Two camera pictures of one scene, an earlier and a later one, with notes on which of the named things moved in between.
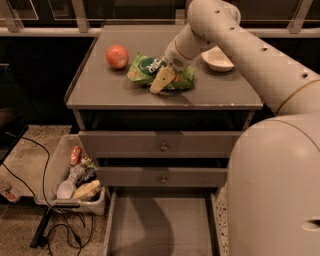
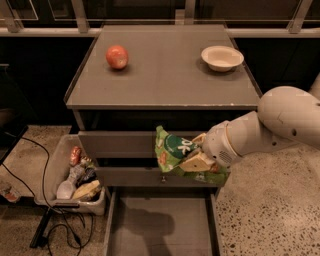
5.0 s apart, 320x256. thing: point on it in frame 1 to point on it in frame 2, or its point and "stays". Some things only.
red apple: (117, 56) stays
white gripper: (173, 56) to (217, 144)
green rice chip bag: (144, 68) to (170, 149)
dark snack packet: (89, 175) stays
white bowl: (217, 59) stays
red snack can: (75, 155) stays
